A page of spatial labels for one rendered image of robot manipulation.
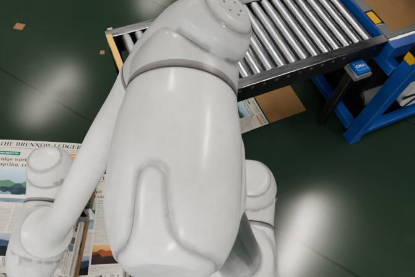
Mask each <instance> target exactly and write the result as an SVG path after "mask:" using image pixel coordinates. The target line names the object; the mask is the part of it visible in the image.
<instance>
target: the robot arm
mask: <svg viewBox="0 0 415 277"><path fill-rule="evenodd" d="M251 36H252V28H251V20H250V16H249V13H248V12H247V10H246V9H245V7H244V6H243V4H242V3H241V2H240V1H239V0H178V1H176V2H174V3H173V4H171V5H170V6H169V7H168V8H166V9H165V10H164V11H163V12H162V13H161V14H160V15H159V16H158V17H157V18H156V19H155V21H154V22H153V23H152V24H151V25H150V26H149V27H148V28H147V29H146V31H145V32H144V33H143V34H142V35H141V37H140V38H139V39H138V41H137V42H136V43H135V45H134V47H133V49H132V51H131V53H130V54H129V56H128V57H127V59H126V61H125V62H124V64H123V65H122V67H121V69H120V72H119V74H118V77H117V79H116V81H115V83H114V85H113V87H112V89H111V92H110V93H109V95H108V97H107V99H106V101H105V102H104V104H103V106H102V107H101V109H100V111H99V112H98V114H97V116H96V118H95V120H94V121H93V123H92V125H91V127H90V129H89V130H88V132H87V134H86V136H85V138H84V140H83V142H82V145H81V146H80V149H79V151H78V153H77V155H76V157H75V159H73V158H72V156H71V155H70V154H68V153H67V152H66V151H65V150H63V149H61V148H60V147H54V146H41V147H38V148H36V149H35V150H34V151H32V152H31V153H30V155H29V156H28V158H27V162H26V176H27V188H26V195H25V200H24V203H23V206H22V209H21V211H20V213H19V215H18V217H17V219H16V221H15V225H14V228H13V230H12V234H11V236H10V240H9V244H8V247H7V252H6V262H5V265H6V275H7V277H51V276H52V275H53V274H54V272H55V270H56V269H57V267H58V265H59V262H60V260H61V258H62V257H63V256H64V253H65V251H66V248H67V247H68V245H69V244H70V242H71V240H72V236H73V226H74V225H75V224H76V223H80V222H87V221H88V220H94V217H95V214H94V213H93V212H92V211H91V209H90V208H92V204H89V203H88V202H89V201H90V197H91V196H92V194H93V193H94V190H95V189H96V187H97V185H98V184H99V182H100V180H101V178H102V177H103V174H104V173H105V171H106V180H105V187H104V219H105V224H106V231H107V236H108V240H109V245H110V248H111V251H112V255H113V257H114V258H115V260H116V261H117V262H118V263H119V264H120V266H121V267H122V269H123V270H124V271H125V272H127V273H128V274H129V275H131V276H133V277H278V263H277V249H276V243H275V236H274V213H275V195H276V193H277V185H276V182H275V178H274V176H273V174H272V172H271V171H270V170H269V169H268V167H266V166H265V165H264V164H263V163H261V162H259V161H256V160H245V147H244V144H243V140H242V137H241V123H240V118H239V114H238V103H237V94H238V78H239V68H238V65H237V63H239V61H241V60H242V59H243V58H244V57H245V56H246V53H247V51H248V48H249V44H250V41H251Z"/></svg>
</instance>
